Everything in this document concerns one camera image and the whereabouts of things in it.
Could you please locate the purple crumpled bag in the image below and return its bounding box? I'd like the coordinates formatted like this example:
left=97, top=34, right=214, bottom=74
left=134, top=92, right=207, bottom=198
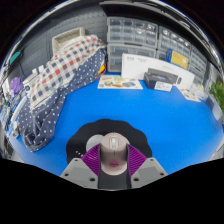
left=9, top=77, right=24, bottom=96

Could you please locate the small black box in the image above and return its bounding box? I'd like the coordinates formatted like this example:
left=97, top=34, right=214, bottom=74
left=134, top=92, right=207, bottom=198
left=143, top=68, right=179, bottom=93

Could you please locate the colourful sticker sheet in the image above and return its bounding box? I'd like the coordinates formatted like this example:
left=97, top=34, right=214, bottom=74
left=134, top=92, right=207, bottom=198
left=178, top=87, right=202, bottom=103
left=97, top=74, right=144, bottom=90

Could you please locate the white woven basket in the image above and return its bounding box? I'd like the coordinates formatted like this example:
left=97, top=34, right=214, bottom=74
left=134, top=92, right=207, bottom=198
left=51, top=27, right=86, bottom=56

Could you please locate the long white keyboard box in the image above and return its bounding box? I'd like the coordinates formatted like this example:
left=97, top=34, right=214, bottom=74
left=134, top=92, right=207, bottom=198
left=120, top=53, right=196, bottom=90

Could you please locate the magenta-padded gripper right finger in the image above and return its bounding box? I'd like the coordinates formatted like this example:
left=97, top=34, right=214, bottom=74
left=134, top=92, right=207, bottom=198
left=125, top=144, right=168, bottom=190

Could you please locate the red and blue checked cloth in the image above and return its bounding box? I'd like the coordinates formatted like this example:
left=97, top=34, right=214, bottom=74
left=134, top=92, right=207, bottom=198
left=28, top=34, right=107, bottom=109

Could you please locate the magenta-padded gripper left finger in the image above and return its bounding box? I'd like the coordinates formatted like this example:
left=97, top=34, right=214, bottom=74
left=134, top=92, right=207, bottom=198
left=60, top=143, right=103, bottom=190

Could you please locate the pink computer mouse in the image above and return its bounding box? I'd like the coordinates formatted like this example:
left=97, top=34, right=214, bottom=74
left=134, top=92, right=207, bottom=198
left=100, top=132, right=129, bottom=176

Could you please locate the navy dotted cloth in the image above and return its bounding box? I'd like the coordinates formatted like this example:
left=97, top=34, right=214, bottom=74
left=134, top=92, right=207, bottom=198
left=17, top=48, right=108, bottom=153

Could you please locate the white tissue box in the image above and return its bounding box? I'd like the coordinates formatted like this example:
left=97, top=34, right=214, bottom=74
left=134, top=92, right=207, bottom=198
left=189, top=83, right=209, bottom=101

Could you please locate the yellow and blue box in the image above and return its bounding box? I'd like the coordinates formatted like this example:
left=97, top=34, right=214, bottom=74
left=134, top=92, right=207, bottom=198
left=165, top=48, right=190, bottom=70

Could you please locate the green leafy plant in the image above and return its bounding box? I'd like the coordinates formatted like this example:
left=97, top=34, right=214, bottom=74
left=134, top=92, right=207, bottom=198
left=209, top=81, right=224, bottom=114

